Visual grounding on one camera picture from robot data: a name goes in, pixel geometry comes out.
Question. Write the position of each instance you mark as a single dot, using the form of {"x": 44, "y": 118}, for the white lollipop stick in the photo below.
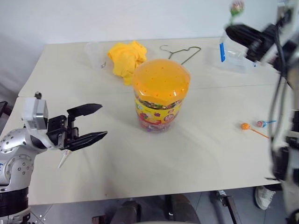
{"x": 63, "y": 158}

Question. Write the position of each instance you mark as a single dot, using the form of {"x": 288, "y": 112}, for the clear zip bag blue strip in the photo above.
{"x": 231, "y": 58}

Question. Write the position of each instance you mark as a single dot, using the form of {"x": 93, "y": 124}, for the orange perforated jar lid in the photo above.
{"x": 161, "y": 77}

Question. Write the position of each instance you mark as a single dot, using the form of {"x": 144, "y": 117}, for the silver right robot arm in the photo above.
{"x": 292, "y": 74}

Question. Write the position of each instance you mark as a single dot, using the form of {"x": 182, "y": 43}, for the pink and green lollipop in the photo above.
{"x": 237, "y": 6}

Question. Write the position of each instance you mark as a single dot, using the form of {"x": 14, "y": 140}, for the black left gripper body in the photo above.
{"x": 57, "y": 130}

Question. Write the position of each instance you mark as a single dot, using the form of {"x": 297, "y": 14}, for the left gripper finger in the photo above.
{"x": 86, "y": 109}
{"x": 88, "y": 138}

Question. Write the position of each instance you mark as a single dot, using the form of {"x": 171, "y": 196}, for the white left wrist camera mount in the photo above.
{"x": 35, "y": 114}

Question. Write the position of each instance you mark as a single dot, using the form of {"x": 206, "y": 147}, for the orange lollipop orange stick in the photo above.
{"x": 245, "y": 126}

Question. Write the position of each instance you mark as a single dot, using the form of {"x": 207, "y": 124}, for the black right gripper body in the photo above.
{"x": 261, "y": 44}

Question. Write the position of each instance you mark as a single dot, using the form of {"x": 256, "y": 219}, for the red lollipop blue stick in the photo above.
{"x": 260, "y": 123}

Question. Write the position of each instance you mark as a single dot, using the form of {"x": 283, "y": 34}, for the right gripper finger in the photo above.
{"x": 238, "y": 37}
{"x": 248, "y": 29}

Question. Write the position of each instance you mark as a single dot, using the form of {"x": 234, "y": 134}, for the metal table frame leg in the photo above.
{"x": 227, "y": 205}

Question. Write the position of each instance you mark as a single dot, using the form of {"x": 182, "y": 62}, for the white sneaker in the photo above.
{"x": 264, "y": 197}

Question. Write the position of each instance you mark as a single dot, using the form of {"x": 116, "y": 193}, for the yellow crumpled cloth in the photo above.
{"x": 127, "y": 58}

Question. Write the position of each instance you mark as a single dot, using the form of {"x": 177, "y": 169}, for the clear plastic lollipop jar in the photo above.
{"x": 157, "y": 116}

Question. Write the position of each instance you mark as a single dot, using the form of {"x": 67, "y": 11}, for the clear plastic cup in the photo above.
{"x": 95, "y": 53}

